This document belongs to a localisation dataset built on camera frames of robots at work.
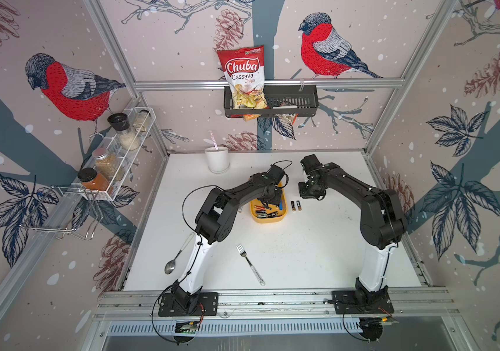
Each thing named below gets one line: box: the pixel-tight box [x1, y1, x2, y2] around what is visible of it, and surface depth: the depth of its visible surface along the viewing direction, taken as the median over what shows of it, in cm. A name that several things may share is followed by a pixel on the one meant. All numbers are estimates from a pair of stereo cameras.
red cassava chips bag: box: [216, 45, 270, 122], surface depth 85 cm
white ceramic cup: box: [204, 146, 230, 175], surface depth 109 cm
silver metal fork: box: [235, 243, 266, 287], surface depth 83 cm
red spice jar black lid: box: [77, 167, 109, 191], surface depth 62 cm
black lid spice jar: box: [107, 112, 141, 151], surface depth 76 cm
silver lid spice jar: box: [92, 147, 125, 181], surface depth 67 cm
